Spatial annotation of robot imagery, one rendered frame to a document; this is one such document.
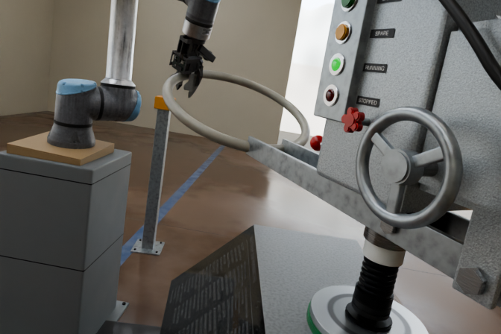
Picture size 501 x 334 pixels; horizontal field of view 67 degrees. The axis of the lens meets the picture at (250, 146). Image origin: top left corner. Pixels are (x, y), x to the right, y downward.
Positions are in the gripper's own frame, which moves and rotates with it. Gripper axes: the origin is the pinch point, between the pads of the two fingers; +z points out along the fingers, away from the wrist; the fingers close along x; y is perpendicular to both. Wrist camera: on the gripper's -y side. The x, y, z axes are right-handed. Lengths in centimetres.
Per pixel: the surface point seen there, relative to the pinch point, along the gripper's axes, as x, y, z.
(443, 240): 86, 44, -30
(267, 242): 56, 14, 18
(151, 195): -53, -58, 119
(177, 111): 18.9, 23.9, -7.0
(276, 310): 71, 41, 7
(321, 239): 66, -2, 17
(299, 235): 60, 2, 19
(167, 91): 9.5, 19.2, -7.5
